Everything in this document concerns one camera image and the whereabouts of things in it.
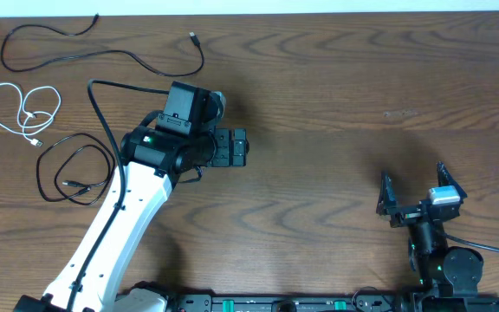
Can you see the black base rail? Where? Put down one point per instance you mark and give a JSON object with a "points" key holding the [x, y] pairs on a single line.
{"points": [[152, 297]]}

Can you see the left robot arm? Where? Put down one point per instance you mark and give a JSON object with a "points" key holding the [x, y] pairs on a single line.
{"points": [[183, 136]]}

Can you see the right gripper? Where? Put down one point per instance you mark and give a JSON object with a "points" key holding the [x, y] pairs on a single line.
{"points": [[388, 201]]}

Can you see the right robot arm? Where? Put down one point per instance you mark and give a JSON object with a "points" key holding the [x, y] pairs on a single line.
{"points": [[448, 276]]}

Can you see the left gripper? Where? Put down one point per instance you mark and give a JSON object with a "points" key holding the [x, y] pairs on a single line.
{"points": [[237, 146]]}

